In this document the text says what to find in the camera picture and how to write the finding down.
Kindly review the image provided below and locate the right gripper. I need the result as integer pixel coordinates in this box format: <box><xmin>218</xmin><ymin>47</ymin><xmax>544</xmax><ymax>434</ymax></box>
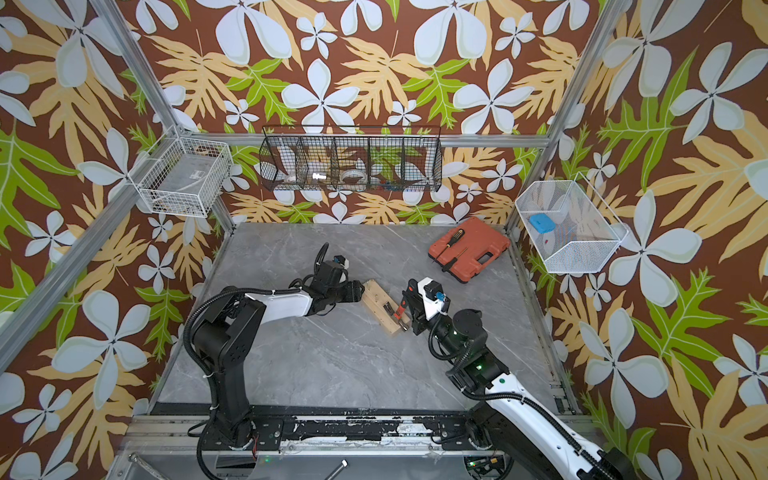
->
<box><xmin>404</xmin><ymin>288</ymin><xmax>468</xmax><ymax>366</ymax></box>

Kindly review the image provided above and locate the red black claw hammer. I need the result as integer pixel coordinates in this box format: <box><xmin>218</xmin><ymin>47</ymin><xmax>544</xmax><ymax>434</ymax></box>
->
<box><xmin>384</xmin><ymin>302</ymin><xmax>409</xmax><ymax>331</ymax></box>

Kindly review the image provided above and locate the wooden block with nails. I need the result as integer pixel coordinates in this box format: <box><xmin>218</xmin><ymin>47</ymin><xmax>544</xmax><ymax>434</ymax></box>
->
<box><xmin>362</xmin><ymin>279</ymin><xmax>411</xmax><ymax>336</ymax></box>

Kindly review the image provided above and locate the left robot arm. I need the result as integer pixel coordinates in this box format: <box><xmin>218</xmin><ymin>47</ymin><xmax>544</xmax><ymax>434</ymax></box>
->
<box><xmin>182</xmin><ymin>243</ymin><xmax>365</xmax><ymax>447</ymax></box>

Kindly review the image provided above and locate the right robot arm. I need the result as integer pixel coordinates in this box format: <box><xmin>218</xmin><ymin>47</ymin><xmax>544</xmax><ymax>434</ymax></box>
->
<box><xmin>400</xmin><ymin>277</ymin><xmax>636</xmax><ymax>479</ymax></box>

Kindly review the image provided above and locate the red plastic tool case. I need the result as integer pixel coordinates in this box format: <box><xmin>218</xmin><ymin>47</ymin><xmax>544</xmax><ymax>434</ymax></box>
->
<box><xmin>428</xmin><ymin>218</ymin><xmax>511</xmax><ymax>284</ymax></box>

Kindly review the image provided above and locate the yellow black screwdriver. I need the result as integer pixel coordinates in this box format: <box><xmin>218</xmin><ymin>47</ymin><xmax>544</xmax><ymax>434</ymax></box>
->
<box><xmin>446</xmin><ymin>229</ymin><xmax>465</xmax><ymax>248</ymax></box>

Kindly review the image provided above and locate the blue object in basket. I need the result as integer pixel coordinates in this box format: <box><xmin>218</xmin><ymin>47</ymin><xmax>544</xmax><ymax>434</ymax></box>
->
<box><xmin>529</xmin><ymin>213</ymin><xmax>557</xmax><ymax>234</ymax></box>

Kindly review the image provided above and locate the white mesh basket right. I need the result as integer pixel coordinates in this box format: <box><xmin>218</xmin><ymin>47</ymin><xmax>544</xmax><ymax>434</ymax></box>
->
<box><xmin>515</xmin><ymin>174</ymin><xmax>629</xmax><ymax>275</ymax></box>

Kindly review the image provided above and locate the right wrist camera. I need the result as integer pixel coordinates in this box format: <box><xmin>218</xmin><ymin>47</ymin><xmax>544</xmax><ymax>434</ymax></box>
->
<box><xmin>417</xmin><ymin>277</ymin><xmax>450</xmax><ymax>321</ymax></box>

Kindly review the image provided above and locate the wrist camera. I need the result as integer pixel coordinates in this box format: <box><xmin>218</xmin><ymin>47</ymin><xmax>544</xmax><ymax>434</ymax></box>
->
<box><xmin>331</xmin><ymin>255</ymin><xmax>349</xmax><ymax>272</ymax></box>
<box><xmin>417</xmin><ymin>277</ymin><xmax>450</xmax><ymax>321</ymax></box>

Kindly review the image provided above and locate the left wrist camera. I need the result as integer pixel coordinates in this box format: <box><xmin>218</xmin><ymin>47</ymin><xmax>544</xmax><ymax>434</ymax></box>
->
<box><xmin>331</xmin><ymin>255</ymin><xmax>349</xmax><ymax>272</ymax></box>

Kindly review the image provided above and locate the black wire basket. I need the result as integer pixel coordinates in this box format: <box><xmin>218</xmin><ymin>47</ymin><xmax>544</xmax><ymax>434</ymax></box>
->
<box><xmin>256</xmin><ymin>125</ymin><xmax>444</xmax><ymax>192</ymax></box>

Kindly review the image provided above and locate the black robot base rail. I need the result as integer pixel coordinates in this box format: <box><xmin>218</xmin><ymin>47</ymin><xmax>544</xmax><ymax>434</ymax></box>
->
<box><xmin>125</xmin><ymin>404</ymin><xmax>523</xmax><ymax>452</ymax></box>

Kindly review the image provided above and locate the white wire basket left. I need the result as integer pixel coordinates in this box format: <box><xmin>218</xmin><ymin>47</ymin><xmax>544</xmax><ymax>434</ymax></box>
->
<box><xmin>131</xmin><ymin>127</ymin><xmax>233</xmax><ymax>218</ymax></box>

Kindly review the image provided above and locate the aluminium frame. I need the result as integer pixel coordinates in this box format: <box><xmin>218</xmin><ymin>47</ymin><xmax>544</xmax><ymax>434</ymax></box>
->
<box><xmin>1</xmin><ymin>1</ymin><xmax>629</xmax><ymax>368</ymax></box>

